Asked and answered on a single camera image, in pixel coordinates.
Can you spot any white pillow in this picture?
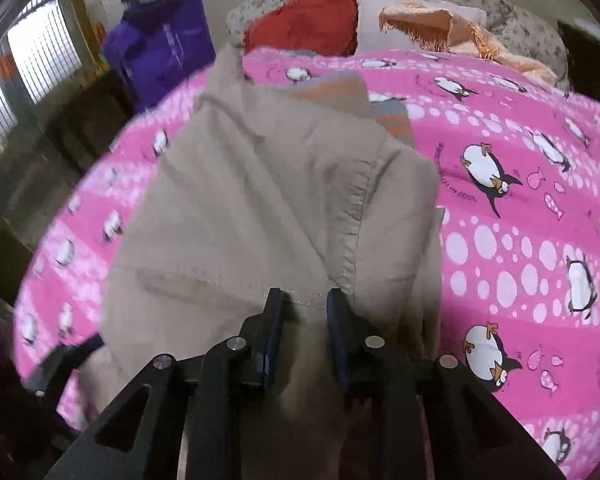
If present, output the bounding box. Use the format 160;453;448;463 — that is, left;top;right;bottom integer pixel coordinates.
354;0;488;56

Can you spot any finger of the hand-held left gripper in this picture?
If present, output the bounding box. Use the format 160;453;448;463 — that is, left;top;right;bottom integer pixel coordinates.
27;332;106;397

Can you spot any red pillow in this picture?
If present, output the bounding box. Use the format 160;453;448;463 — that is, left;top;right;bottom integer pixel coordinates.
243;0;358;56

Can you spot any person's left forearm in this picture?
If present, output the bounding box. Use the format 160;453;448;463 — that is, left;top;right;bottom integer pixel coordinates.
0;312;81;480

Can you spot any peach fringed towel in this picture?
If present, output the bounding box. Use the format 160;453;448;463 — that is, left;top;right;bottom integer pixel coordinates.
379;2;558;86

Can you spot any purple tote bag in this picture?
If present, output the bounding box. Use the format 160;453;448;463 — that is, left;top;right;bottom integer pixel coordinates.
102;0;217;113

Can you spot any beige zip jacket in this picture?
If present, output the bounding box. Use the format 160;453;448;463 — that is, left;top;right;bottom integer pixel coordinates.
80;45;446;480

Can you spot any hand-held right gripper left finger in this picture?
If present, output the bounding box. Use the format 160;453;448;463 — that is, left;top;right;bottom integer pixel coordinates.
45;287;286;480

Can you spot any dark wooden cabinet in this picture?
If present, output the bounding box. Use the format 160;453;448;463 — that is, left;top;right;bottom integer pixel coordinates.
557;20;600;96

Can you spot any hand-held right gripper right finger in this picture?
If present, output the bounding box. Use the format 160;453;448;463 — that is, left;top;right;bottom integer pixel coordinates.
326;287;566;480

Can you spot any pink penguin print blanket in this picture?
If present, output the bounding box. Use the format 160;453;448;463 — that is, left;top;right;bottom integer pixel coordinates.
12;47;600;480

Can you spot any grid window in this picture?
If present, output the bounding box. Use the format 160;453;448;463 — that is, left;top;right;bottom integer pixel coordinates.
0;0;86;171

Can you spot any dark low cabinet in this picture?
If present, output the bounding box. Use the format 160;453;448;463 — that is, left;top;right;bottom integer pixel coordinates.
0;70;141;271

